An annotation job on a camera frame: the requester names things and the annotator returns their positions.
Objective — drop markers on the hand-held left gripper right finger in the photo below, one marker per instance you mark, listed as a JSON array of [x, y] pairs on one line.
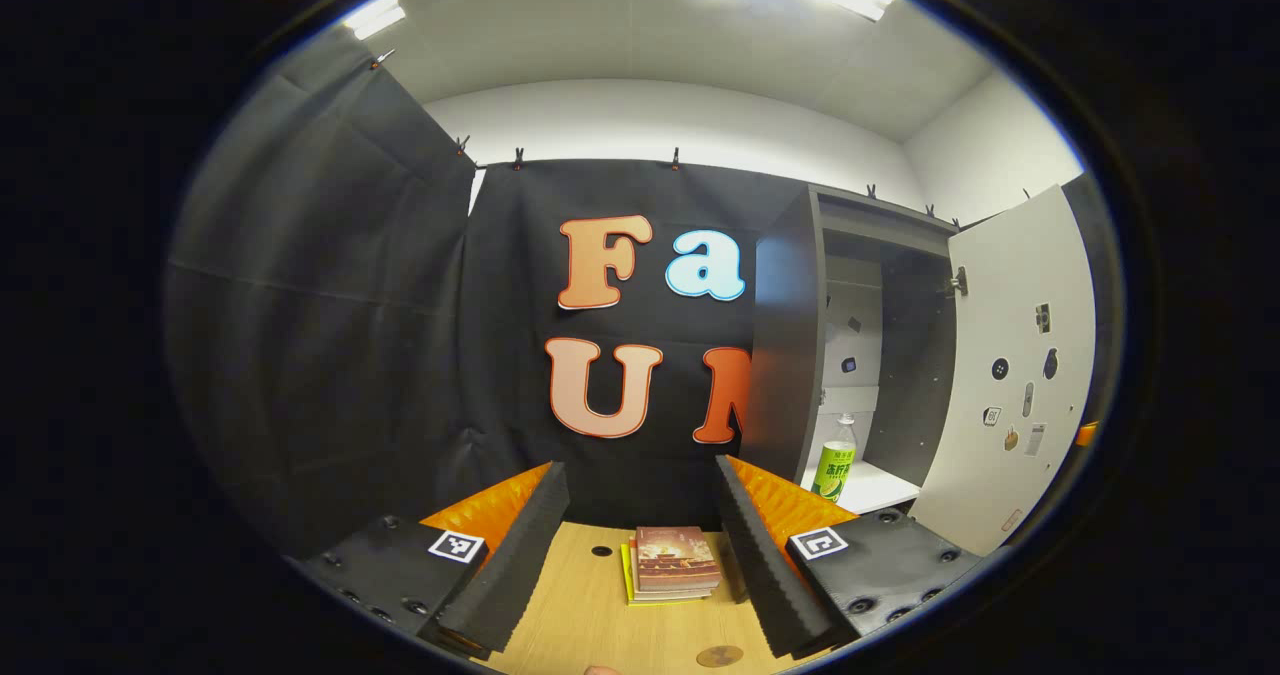
[[770, 575]]

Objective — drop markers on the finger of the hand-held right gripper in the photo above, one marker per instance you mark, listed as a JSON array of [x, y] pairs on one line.
[[1087, 433]]

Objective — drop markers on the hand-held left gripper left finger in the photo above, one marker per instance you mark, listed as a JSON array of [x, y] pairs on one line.
[[510, 575]]

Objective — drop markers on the round brown coaster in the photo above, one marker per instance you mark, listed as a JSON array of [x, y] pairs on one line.
[[720, 656]]

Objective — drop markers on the green label plastic bottle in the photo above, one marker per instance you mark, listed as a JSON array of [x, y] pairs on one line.
[[833, 470]]

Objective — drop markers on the beige cabinet door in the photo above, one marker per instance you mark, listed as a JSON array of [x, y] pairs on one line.
[[1000, 285]]

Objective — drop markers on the dark grey cabinet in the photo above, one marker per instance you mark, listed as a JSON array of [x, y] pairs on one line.
[[780, 355]]

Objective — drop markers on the white paged book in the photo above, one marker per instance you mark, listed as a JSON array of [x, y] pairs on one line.
[[680, 595]]

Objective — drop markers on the yellow cover book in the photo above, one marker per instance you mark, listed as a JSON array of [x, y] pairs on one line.
[[626, 575]]

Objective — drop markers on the black backdrop cloth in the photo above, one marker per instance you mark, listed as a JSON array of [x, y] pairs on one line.
[[330, 335]]

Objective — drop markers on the row of cloth clips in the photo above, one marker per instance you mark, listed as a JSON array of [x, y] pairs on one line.
[[518, 160]]

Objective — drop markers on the small ceiling light panel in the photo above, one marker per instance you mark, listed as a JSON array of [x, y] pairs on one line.
[[373, 17]]

